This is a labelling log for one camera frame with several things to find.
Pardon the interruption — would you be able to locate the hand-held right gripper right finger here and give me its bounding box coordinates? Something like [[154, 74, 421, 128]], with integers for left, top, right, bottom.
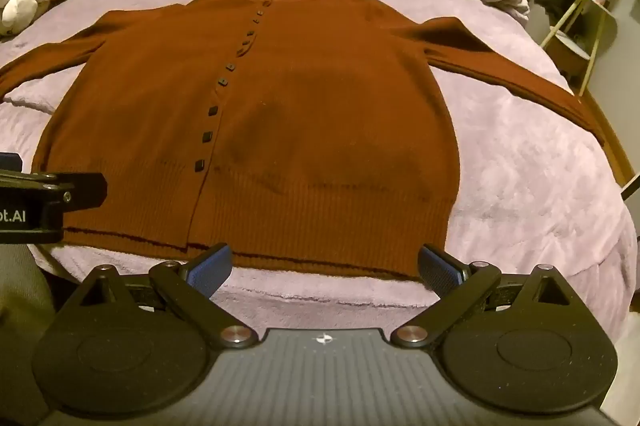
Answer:
[[390, 243, 571, 350]]

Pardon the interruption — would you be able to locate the dark cloth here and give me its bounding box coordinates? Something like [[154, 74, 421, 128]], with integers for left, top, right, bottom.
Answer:
[[534, 0, 585, 37]]

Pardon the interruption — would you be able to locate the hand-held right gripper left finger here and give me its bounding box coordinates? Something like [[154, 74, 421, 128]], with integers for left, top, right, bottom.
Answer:
[[75, 243, 258, 351]]

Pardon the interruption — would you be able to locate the pale slanted-leg side table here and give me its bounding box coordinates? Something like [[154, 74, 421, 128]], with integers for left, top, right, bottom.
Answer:
[[539, 0, 619, 97]]

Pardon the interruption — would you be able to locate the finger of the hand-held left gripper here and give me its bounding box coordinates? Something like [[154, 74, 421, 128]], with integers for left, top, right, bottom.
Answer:
[[0, 171, 109, 220]]

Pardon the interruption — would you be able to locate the brown knit button cardigan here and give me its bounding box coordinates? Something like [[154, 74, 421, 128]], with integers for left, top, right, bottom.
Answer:
[[0, 0, 606, 281]]

